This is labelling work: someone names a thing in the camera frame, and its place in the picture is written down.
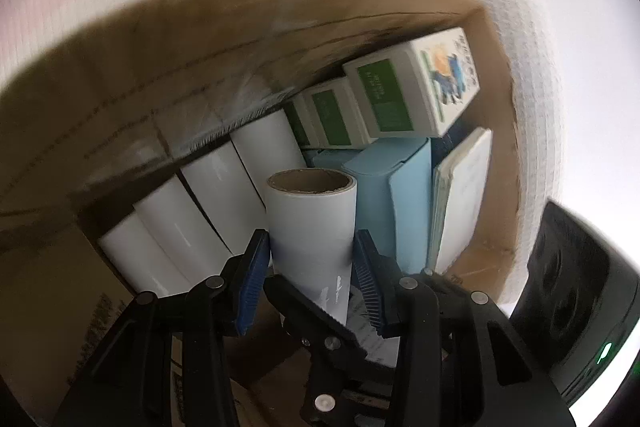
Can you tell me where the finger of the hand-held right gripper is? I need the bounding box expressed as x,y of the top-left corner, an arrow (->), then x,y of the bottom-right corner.
263,276 -> 401,427

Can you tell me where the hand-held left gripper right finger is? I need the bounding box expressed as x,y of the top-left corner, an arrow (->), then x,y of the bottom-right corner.
352,229 -> 572,427

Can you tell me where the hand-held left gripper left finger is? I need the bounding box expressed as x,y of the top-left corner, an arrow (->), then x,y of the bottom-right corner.
52,229 -> 271,427

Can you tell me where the white paper roll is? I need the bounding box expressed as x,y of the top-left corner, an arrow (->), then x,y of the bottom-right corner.
97,213 -> 193,298
264,169 -> 359,325
230,109 -> 308,208
180,141 -> 268,253
132,174 -> 233,285

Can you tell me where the brown cardboard box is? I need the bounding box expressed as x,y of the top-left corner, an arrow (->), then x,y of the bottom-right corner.
0,0 -> 526,427

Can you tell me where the light blue box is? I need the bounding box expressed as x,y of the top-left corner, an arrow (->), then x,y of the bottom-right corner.
302,147 -> 373,170
342,138 -> 432,275

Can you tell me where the white booklet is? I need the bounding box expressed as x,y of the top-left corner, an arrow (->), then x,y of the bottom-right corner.
426,127 -> 493,275

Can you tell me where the green white small box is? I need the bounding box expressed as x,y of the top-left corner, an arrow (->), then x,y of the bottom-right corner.
302,78 -> 372,148
285,97 -> 321,148

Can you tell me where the green white cartoon print box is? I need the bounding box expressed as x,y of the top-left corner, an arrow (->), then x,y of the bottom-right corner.
342,27 -> 481,138

